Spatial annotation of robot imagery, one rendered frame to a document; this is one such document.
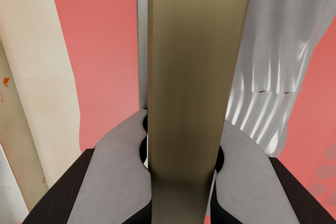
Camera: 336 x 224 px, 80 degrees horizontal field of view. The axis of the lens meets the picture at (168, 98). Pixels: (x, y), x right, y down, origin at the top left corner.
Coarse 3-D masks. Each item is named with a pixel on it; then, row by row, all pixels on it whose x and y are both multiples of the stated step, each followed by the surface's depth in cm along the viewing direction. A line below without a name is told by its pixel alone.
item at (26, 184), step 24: (0, 48) 16; (0, 72) 17; (0, 96) 17; (0, 120) 17; (24, 120) 20; (0, 144) 17; (24, 144) 20; (0, 168) 18; (24, 168) 20; (0, 192) 20; (24, 192) 20; (0, 216) 21; (24, 216) 21
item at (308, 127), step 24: (96, 96) 19; (120, 96) 19; (312, 96) 18; (96, 120) 20; (120, 120) 20; (288, 120) 19; (312, 120) 19; (288, 144) 21; (312, 144) 21; (288, 168) 22; (312, 168) 22
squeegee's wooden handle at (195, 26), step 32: (160, 0) 6; (192, 0) 5; (224, 0) 5; (160, 32) 6; (192, 32) 6; (224, 32) 6; (160, 64) 6; (192, 64) 6; (224, 64) 6; (160, 96) 7; (192, 96) 7; (224, 96) 7; (160, 128) 7; (192, 128) 7; (160, 160) 8; (192, 160) 8; (160, 192) 9; (192, 192) 9
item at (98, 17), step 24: (72, 0) 15; (96, 0) 15; (120, 0) 15; (72, 24) 16; (96, 24) 16; (120, 24) 16; (72, 48) 17; (96, 48) 17; (120, 48) 17; (96, 72) 18; (120, 72) 18; (312, 72) 17
